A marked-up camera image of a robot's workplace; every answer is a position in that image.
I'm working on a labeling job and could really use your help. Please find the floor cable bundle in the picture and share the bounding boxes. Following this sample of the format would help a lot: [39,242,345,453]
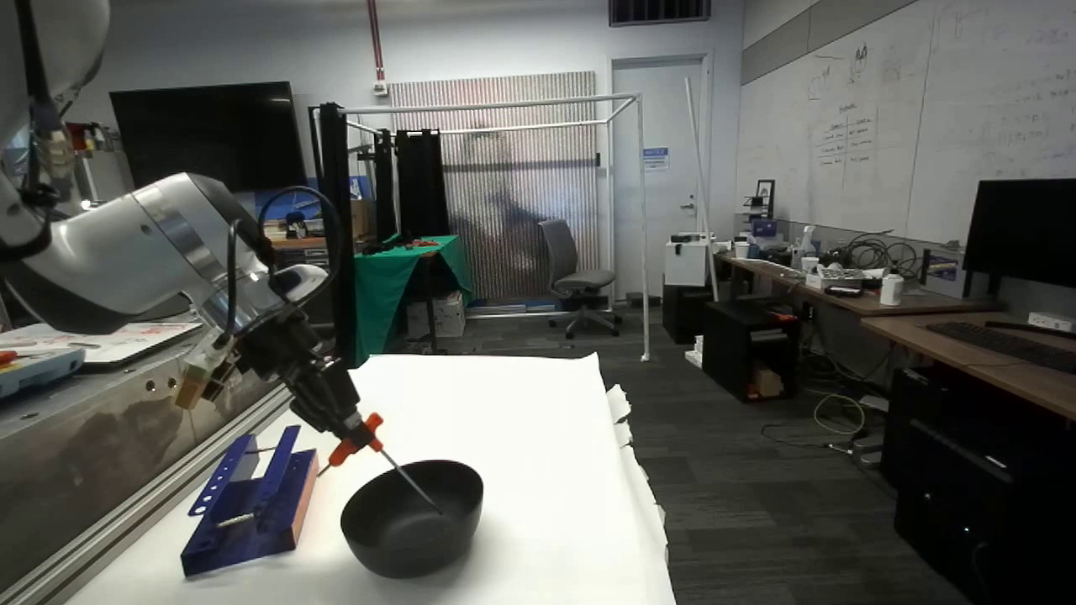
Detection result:
[811,386,893,458]

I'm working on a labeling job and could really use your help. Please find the small black cabinet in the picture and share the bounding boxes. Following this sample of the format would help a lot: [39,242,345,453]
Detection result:
[701,297,807,404]

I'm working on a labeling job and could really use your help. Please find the white box appliance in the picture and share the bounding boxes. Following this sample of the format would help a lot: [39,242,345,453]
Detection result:
[664,228,718,292]

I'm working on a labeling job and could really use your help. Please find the black upright panels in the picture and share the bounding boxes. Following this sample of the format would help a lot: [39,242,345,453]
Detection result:
[368,124,453,244]

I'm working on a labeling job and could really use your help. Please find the white metal frame cage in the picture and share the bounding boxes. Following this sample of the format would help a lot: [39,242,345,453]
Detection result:
[339,90,655,363]

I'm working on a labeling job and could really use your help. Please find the white door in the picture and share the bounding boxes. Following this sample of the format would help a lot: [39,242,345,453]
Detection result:
[610,58,714,301]

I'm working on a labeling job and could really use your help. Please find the orange handled screwdriver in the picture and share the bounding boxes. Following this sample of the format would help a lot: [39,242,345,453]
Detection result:
[321,409,442,512]

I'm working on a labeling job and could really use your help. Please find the black computer monitor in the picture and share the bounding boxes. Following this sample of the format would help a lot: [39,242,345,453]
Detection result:
[959,174,1076,301]

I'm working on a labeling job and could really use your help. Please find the red ceiling pipe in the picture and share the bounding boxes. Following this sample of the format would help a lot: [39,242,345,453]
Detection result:
[365,0,395,102]

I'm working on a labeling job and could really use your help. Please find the wall whiteboard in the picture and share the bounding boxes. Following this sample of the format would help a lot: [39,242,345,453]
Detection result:
[737,0,1076,244]

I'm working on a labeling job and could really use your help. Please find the large black under-desk cabinet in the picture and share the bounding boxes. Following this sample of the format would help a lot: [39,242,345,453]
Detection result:
[883,361,1076,605]

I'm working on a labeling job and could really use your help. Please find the blue plastic tool rack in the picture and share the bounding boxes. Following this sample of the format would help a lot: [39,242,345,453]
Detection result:
[179,422,324,583]

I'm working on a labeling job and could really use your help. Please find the green table cloth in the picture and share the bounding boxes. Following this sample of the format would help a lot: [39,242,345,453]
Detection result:
[353,232,482,363]

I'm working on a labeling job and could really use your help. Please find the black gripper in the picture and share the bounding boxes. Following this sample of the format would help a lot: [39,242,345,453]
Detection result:
[235,313,378,463]

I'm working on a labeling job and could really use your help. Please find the black bowl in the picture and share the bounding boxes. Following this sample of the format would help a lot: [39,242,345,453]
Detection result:
[337,458,487,583]

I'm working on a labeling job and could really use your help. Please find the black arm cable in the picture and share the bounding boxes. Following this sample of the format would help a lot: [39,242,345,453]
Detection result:
[251,183,353,300]

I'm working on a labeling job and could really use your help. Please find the grey office chair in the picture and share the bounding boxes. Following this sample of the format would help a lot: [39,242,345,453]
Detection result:
[535,216,625,343]

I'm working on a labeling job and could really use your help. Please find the black vertical post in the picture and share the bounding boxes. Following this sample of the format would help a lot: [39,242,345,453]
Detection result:
[315,102,365,369]

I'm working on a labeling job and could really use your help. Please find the black wall television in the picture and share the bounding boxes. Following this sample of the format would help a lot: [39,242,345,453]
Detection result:
[108,76,311,194]

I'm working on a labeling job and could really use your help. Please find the long wooden desk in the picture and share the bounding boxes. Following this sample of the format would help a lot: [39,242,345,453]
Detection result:
[714,251,1076,422]

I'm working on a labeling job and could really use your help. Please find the aluminium extrusion rail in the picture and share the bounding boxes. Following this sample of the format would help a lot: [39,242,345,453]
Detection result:
[0,381,295,605]

